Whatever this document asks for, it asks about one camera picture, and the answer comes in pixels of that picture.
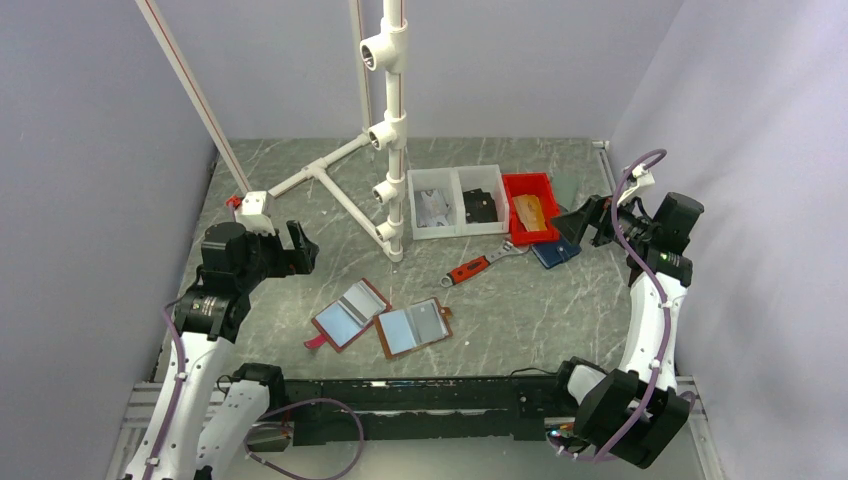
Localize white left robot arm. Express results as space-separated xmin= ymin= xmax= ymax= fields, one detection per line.
xmin=123 ymin=221 xmax=319 ymax=479

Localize white PVC pipe frame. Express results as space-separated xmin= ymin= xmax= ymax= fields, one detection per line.
xmin=136 ymin=1 xmax=408 ymax=263

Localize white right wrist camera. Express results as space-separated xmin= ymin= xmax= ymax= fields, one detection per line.
xmin=618 ymin=163 xmax=655 ymax=206

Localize brown leather card holder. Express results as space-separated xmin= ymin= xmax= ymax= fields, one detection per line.
xmin=374 ymin=297 xmax=453 ymax=360

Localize blue leather card holder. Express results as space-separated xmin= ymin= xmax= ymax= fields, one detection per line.
xmin=531 ymin=238 xmax=582 ymax=270

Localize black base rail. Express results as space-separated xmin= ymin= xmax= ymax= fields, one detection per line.
xmin=259 ymin=374 xmax=577 ymax=446

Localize black parts in bin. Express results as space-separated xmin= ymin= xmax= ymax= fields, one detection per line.
xmin=462 ymin=188 xmax=499 ymax=224

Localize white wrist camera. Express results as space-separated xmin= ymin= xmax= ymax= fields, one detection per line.
xmin=618 ymin=163 xmax=655 ymax=206
xmin=225 ymin=191 xmax=277 ymax=236

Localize orange credit card in bin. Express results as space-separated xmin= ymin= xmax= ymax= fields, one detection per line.
xmin=513 ymin=194 xmax=547 ymax=232

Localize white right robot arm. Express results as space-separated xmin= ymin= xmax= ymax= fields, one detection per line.
xmin=550 ymin=192 xmax=704 ymax=469

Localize red handled adjustable wrench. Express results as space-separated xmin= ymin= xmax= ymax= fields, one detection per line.
xmin=439 ymin=240 xmax=529 ymax=288

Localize red plastic bin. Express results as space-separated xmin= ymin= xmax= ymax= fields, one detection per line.
xmin=502 ymin=172 xmax=560 ymax=246

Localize white two-compartment bin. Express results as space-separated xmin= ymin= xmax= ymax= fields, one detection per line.
xmin=407 ymin=165 xmax=510 ymax=240

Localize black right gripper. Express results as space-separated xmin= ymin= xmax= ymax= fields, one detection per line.
xmin=549 ymin=188 xmax=655 ymax=251

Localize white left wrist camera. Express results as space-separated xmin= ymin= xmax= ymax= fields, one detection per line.
xmin=225 ymin=191 xmax=277 ymax=236

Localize silver items in bin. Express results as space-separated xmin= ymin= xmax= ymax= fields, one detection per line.
xmin=414 ymin=189 xmax=453 ymax=228

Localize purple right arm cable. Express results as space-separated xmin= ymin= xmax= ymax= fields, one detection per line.
xmin=546 ymin=148 xmax=697 ymax=465

